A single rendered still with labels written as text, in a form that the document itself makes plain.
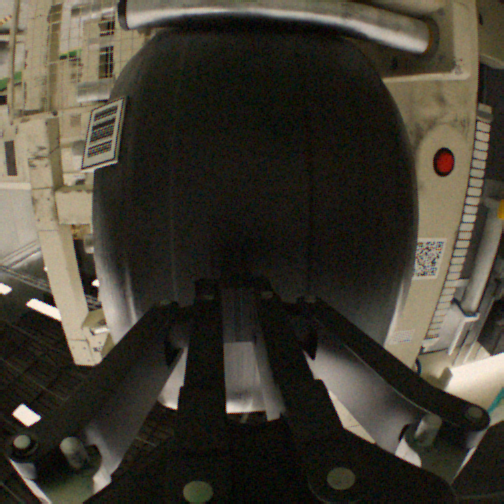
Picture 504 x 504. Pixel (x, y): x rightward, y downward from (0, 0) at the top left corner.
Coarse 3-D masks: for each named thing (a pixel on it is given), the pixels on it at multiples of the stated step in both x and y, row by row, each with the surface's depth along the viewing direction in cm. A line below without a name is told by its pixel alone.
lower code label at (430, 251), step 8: (424, 240) 46; (432, 240) 46; (440, 240) 46; (424, 248) 47; (432, 248) 47; (440, 248) 47; (416, 256) 47; (424, 256) 47; (432, 256) 47; (440, 256) 48; (416, 264) 48; (424, 264) 48; (432, 264) 48; (440, 264) 48; (416, 272) 48; (424, 272) 49; (432, 272) 49
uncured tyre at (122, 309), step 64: (128, 64) 28; (192, 64) 23; (256, 64) 24; (320, 64) 25; (128, 128) 22; (192, 128) 22; (256, 128) 22; (320, 128) 23; (384, 128) 24; (128, 192) 22; (192, 192) 22; (256, 192) 22; (320, 192) 22; (384, 192) 23; (128, 256) 22; (192, 256) 22; (256, 256) 22; (320, 256) 23; (384, 256) 24; (128, 320) 24; (384, 320) 26; (256, 384) 28
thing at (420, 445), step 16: (432, 416) 7; (416, 432) 7; (432, 432) 6; (400, 448) 7; (416, 448) 6; (432, 448) 6; (448, 448) 6; (464, 448) 6; (416, 464) 6; (432, 464) 6; (448, 464) 6; (448, 480) 5
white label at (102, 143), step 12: (96, 108) 23; (108, 108) 23; (120, 108) 22; (96, 120) 23; (108, 120) 23; (120, 120) 22; (96, 132) 23; (108, 132) 22; (120, 132) 22; (84, 144) 23; (96, 144) 23; (108, 144) 22; (84, 156) 23; (96, 156) 22; (108, 156) 22; (84, 168) 23
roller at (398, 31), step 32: (128, 0) 23; (160, 0) 24; (192, 0) 24; (224, 0) 24; (256, 0) 25; (288, 0) 25; (320, 0) 25; (320, 32) 28; (352, 32) 27; (384, 32) 27; (416, 32) 27
